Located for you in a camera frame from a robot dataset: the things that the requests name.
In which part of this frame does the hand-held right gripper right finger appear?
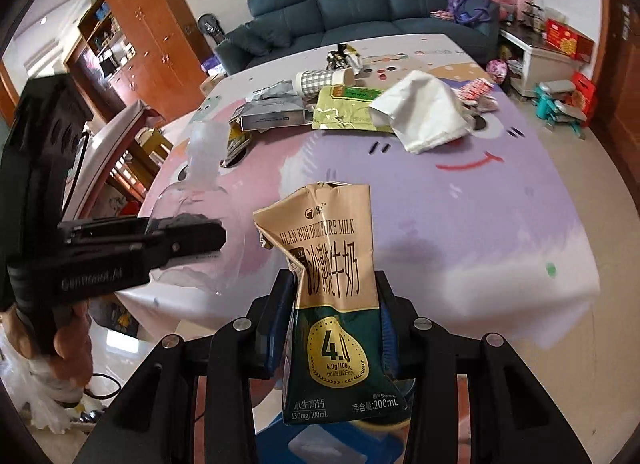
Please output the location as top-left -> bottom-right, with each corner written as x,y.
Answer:
372,271 -> 593,464

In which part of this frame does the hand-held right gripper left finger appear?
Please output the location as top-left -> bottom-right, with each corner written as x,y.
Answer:
85,271 -> 301,464

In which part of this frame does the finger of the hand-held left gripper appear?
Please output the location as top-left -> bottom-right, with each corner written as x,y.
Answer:
57,214 -> 222,245
145,225 -> 227,272

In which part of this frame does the beige and green milk carton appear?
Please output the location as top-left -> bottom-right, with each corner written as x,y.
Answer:
252,183 -> 402,427

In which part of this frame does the clear plastic bottle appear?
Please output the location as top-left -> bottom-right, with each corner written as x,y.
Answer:
149,121 -> 252,295

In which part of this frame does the person's left hand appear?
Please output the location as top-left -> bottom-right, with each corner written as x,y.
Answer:
0,296 -> 96,395

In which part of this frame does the wooden chair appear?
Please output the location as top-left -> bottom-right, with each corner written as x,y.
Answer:
114,128 -> 174,201

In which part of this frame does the brown snack wrapper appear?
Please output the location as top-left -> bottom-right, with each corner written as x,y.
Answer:
222,121 -> 254,167

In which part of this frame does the pink and purple printed tablecloth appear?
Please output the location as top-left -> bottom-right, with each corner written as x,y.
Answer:
115,34 -> 601,351

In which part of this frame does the grey cardboard box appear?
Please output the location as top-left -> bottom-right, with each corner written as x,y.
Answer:
240,96 -> 307,132

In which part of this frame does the wooden cabinet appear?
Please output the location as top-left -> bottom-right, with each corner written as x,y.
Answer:
65,0 -> 216,127

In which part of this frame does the silver crumpled wrapper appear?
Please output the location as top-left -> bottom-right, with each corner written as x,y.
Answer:
247,81 -> 301,102

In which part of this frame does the white plastic bag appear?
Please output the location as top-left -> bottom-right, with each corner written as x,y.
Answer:
0,334 -> 86,436

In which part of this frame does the black standing fan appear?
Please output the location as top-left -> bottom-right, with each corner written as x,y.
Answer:
197,14 -> 226,45

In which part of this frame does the yellow-green snack bag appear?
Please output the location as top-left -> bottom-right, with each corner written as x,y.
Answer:
311,85 -> 401,133

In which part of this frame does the checked paper cup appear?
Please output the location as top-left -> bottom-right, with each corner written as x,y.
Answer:
294,68 -> 357,94

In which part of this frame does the black and yellow wrapper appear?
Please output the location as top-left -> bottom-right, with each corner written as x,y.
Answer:
326,44 -> 363,72

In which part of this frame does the pink white snack packet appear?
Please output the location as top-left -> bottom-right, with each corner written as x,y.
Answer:
452,78 -> 499,112

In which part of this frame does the dark blue sofa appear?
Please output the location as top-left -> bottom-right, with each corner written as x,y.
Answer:
215,0 -> 501,77

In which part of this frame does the teal stool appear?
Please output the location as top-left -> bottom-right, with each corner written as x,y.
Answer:
533,81 -> 576,119
550,101 -> 592,141

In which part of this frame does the white low cabinet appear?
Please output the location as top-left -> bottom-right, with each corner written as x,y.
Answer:
500,26 -> 586,97

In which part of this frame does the purple bag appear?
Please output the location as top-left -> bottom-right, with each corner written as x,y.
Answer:
447,0 -> 501,24

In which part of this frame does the red gift box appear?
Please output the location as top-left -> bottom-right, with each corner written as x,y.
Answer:
544,18 -> 596,62

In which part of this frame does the black cable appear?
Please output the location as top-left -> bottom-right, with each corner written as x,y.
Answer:
82,371 -> 126,403

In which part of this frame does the red carton with handle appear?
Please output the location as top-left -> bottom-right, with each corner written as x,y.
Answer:
570,72 -> 599,117

